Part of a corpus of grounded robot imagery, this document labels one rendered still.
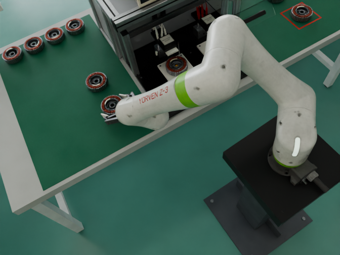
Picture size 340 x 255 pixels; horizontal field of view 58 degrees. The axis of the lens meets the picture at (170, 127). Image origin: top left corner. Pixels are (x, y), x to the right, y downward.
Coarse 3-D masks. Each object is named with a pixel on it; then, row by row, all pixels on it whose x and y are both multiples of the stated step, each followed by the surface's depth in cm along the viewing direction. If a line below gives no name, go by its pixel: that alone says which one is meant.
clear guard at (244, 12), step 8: (208, 0) 140; (216, 0) 140; (224, 0) 139; (232, 0) 139; (240, 0) 138; (248, 0) 138; (256, 0) 137; (264, 0) 137; (216, 8) 137; (224, 8) 137; (232, 8) 136; (240, 8) 136; (248, 8) 136; (256, 8) 137; (264, 8) 138; (272, 8) 139; (240, 16) 135; (248, 16) 136; (264, 16) 138; (248, 24) 137
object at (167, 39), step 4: (160, 28) 158; (160, 32) 156; (152, 36) 157; (164, 36) 152; (168, 36) 151; (156, 40) 154; (160, 40) 151; (164, 40) 150; (168, 40) 150; (172, 40) 150; (160, 44) 152; (164, 44) 149; (168, 44) 149; (172, 44) 150; (176, 44) 152; (164, 48) 150; (168, 48) 151; (172, 48) 152; (176, 48) 153; (164, 52) 152; (168, 52) 152; (172, 52) 151
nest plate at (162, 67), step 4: (184, 56) 162; (160, 64) 161; (164, 64) 161; (180, 64) 160; (188, 64) 160; (160, 68) 160; (164, 68) 160; (188, 68) 158; (164, 72) 158; (168, 76) 157; (172, 76) 157; (168, 80) 156
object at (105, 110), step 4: (108, 96) 154; (112, 96) 154; (116, 96) 153; (104, 100) 153; (108, 100) 153; (112, 100) 154; (116, 100) 153; (104, 104) 152; (108, 104) 154; (112, 104) 154; (116, 104) 154; (104, 108) 150; (108, 108) 153; (112, 108) 152; (104, 112) 150; (108, 112) 149; (112, 112) 149
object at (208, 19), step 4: (192, 12) 161; (196, 12) 161; (200, 12) 161; (204, 12) 160; (192, 16) 162; (196, 16) 160; (200, 16) 159; (204, 16) 156; (208, 16) 156; (212, 16) 155; (196, 20) 160; (200, 20) 156; (204, 20) 154; (208, 20) 154; (212, 20) 154; (200, 24) 158; (204, 24) 154; (208, 24) 153; (204, 28) 156
